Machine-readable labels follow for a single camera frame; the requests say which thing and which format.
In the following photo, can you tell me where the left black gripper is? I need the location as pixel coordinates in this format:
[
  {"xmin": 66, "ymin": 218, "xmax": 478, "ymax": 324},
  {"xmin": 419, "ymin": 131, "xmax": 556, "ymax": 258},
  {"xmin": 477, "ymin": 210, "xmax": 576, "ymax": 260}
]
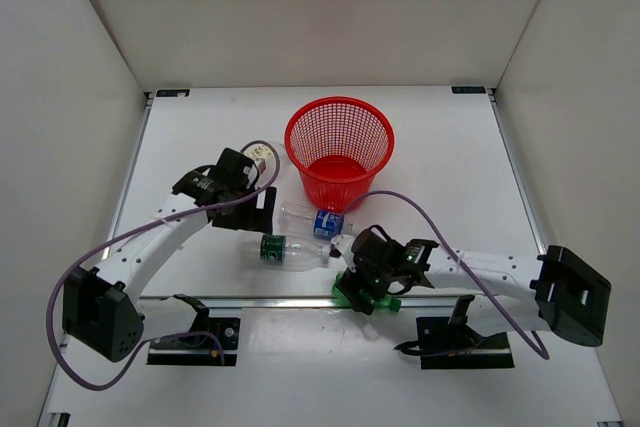
[{"xmin": 213, "ymin": 182, "xmax": 276, "ymax": 234}]

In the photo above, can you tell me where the green plastic bottle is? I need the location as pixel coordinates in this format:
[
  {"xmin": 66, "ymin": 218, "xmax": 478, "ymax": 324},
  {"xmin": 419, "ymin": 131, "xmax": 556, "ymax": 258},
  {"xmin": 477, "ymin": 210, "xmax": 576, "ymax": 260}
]
[{"xmin": 332, "ymin": 270, "xmax": 401, "ymax": 316}]

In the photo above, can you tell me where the clear bottle blue label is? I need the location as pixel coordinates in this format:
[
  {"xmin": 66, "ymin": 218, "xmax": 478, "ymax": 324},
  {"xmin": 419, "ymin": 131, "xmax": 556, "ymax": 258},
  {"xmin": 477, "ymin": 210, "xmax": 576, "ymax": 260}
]
[{"xmin": 278, "ymin": 202, "xmax": 355, "ymax": 241}]

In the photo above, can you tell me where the clear bottle green label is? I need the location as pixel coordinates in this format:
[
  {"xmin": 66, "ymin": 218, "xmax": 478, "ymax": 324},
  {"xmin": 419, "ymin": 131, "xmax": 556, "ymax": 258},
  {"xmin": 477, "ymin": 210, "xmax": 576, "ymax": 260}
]
[{"xmin": 237, "ymin": 232, "xmax": 331, "ymax": 272}]

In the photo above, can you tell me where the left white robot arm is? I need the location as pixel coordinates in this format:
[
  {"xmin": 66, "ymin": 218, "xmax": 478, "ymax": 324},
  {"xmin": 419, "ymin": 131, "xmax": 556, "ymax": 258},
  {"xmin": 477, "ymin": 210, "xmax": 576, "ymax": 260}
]
[{"xmin": 62, "ymin": 142, "xmax": 280, "ymax": 362}]

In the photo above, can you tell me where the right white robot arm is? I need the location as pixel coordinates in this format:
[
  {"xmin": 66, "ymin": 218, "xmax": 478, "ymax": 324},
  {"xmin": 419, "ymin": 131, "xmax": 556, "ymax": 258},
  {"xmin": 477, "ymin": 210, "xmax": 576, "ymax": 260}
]
[{"xmin": 330, "ymin": 225, "xmax": 612, "ymax": 347}]

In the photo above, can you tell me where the white juice bottle fruit label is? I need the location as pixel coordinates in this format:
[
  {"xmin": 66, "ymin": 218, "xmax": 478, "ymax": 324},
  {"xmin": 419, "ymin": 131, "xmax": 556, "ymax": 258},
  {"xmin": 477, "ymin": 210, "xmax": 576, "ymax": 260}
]
[{"xmin": 240, "ymin": 140, "xmax": 290, "ymax": 192}]

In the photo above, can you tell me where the red plastic mesh basket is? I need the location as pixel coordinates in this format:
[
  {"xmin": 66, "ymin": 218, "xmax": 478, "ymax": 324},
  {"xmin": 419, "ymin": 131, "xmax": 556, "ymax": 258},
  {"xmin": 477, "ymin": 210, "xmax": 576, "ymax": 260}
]
[{"xmin": 284, "ymin": 96, "xmax": 395, "ymax": 212}]

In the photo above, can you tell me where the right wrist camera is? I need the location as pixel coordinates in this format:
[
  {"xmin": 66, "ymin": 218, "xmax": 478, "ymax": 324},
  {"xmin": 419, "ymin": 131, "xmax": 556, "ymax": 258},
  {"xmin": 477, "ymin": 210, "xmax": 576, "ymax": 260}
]
[{"xmin": 330, "ymin": 235, "xmax": 355, "ymax": 258}]

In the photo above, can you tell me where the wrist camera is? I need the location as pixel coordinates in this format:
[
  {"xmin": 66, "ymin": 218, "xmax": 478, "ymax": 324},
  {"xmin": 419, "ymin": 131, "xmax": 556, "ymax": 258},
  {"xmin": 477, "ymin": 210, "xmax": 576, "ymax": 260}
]
[
  {"xmin": 330, "ymin": 235, "xmax": 355, "ymax": 258},
  {"xmin": 254, "ymin": 158, "xmax": 267, "ymax": 173}
]

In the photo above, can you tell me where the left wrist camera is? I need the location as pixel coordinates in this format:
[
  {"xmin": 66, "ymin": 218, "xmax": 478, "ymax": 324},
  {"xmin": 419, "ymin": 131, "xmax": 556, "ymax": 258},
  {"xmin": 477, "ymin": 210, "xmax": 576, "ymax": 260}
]
[{"xmin": 254, "ymin": 158, "xmax": 267, "ymax": 173}]

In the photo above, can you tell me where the aluminium table rail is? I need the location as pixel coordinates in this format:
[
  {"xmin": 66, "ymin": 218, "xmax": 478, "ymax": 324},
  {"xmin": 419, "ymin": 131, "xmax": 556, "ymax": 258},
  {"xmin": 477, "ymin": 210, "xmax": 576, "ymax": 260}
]
[{"xmin": 139, "ymin": 294, "xmax": 526, "ymax": 310}]

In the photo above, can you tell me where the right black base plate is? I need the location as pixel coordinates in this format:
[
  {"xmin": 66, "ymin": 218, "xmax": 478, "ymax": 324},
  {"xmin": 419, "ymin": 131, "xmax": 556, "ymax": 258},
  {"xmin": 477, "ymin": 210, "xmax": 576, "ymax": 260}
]
[{"xmin": 394, "ymin": 295, "xmax": 515, "ymax": 370}]

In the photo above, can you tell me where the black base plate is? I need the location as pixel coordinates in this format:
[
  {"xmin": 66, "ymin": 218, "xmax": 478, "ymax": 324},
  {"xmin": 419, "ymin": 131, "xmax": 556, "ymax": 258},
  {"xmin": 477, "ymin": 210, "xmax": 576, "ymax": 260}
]
[
  {"xmin": 147, "ymin": 296, "xmax": 241, "ymax": 367},
  {"xmin": 394, "ymin": 295, "xmax": 515, "ymax": 370}
]

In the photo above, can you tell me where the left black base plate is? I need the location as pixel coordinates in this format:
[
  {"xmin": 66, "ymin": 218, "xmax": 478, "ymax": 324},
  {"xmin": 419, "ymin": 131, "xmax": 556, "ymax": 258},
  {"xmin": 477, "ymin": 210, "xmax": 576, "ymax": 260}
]
[{"xmin": 147, "ymin": 296, "xmax": 241, "ymax": 367}]

